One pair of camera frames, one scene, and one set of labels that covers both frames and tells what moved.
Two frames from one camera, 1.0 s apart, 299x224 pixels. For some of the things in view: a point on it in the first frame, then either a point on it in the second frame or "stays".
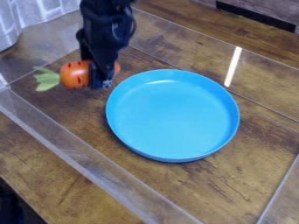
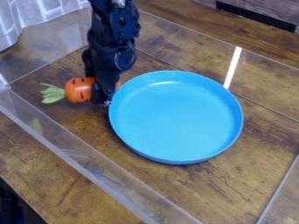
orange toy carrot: (72, 76) → (77, 91)
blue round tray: (172, 115) stays
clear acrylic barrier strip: (131, 193) stays
